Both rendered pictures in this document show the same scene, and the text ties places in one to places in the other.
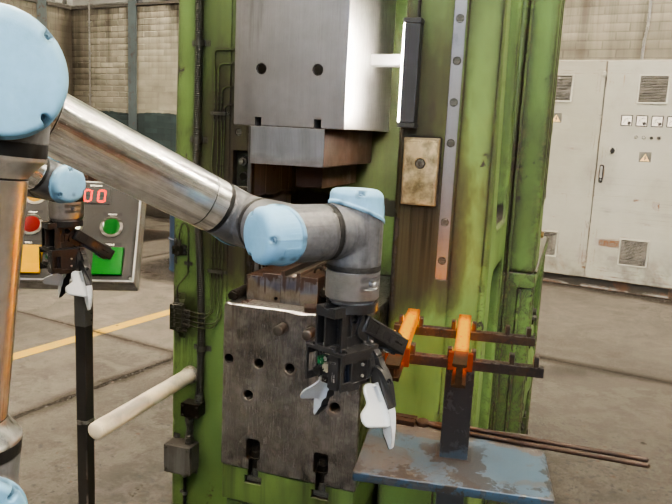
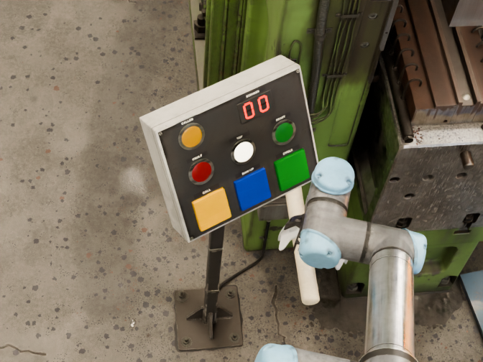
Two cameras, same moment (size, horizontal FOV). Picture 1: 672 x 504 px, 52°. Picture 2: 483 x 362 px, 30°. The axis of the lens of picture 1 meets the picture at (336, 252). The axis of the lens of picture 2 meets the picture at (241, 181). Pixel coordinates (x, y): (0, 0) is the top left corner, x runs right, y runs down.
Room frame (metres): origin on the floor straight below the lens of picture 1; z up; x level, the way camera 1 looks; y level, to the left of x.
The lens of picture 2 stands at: (0.91, 1.20, 2.66)
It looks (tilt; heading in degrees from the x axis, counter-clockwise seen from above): 59 degrees down; 329
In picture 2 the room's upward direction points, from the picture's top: 7 degrees clockwise
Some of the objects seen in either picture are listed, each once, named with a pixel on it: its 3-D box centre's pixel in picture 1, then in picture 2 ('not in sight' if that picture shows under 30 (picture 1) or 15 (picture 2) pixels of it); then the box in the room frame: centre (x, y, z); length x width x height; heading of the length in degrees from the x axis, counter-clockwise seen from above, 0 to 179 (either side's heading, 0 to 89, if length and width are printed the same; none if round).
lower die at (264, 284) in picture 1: (310, 272); (435, 43); (1.95, 0.07, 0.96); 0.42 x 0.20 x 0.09; 161
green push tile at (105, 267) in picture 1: (107, 261); (291, 169); (1.74, 0.58, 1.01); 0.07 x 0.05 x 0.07; 96
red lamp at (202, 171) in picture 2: (31, 224); (201, 172); (1.76, 0.78, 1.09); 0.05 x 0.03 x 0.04; 71
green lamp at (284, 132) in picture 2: (111, 226); (284, 132); (1.79, 0.59, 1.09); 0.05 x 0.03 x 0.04; 71
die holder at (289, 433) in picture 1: (325, 363); (430, 102); (1.95, 0.01, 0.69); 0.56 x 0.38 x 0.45; 161
